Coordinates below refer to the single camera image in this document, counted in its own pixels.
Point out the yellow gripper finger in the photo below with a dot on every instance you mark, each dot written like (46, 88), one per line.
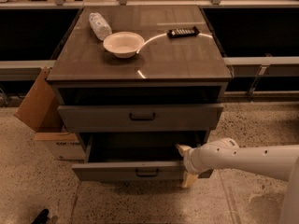
(188, 179)
(182, 149)

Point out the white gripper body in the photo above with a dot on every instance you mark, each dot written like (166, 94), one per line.
(191, 161)

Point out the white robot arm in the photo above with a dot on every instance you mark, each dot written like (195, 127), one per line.
(279, 162)

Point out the grey drawer cabinet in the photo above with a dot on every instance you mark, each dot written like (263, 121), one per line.
(166, 71)

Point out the clear plastic water bottle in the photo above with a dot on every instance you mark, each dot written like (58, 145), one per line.
(100, 26)

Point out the grey top drawer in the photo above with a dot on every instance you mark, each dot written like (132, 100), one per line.
(139, 118)

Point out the black object on floor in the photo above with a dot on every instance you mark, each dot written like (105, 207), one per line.
(42, 217)

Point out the white paper bowl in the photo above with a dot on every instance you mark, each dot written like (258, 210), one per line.
(123, 44)

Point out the open cardboard box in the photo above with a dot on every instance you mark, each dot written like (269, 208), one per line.
(39, 111)

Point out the metal railing frame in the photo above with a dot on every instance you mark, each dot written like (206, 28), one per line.
(23, 70)

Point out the grey drawer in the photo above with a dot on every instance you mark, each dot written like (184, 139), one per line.
(139, 118)
(141, 156)

